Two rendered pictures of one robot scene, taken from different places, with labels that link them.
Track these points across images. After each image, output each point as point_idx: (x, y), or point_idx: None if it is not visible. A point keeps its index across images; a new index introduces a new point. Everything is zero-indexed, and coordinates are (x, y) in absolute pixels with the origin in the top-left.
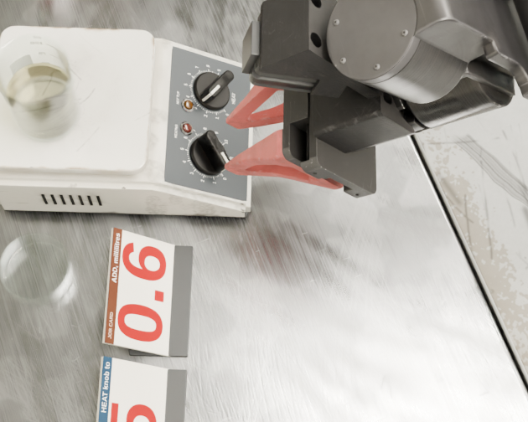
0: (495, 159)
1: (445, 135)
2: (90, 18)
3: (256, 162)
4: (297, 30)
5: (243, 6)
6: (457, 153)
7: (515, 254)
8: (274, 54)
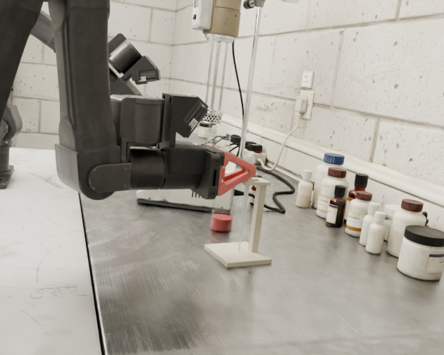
0: (51, 184)
1: (65, 189)
2: (200, 220)
3: None
4: (149, 58)
5: (131, 213)
6: (65, 187)
7: None
8: (154, 64)
